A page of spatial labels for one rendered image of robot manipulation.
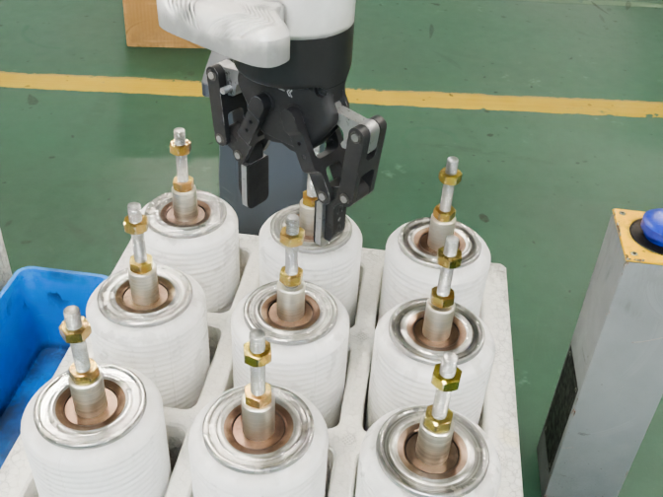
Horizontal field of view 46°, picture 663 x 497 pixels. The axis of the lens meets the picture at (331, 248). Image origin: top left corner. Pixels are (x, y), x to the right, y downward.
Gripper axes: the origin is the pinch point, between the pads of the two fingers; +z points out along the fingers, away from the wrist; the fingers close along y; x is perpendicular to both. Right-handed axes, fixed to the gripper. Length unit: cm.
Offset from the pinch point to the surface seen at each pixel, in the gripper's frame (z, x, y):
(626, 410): 20.7, -19.0, -23.5
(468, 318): 10.1, -9.0, -11.3
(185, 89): 36, -55, 75
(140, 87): 36, -50, 81
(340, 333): 10.7, -1.2, -4.4
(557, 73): 36, -114, 26
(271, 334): 10.1, 2.9, -0.9
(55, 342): 34.1, 2.3, 34.1
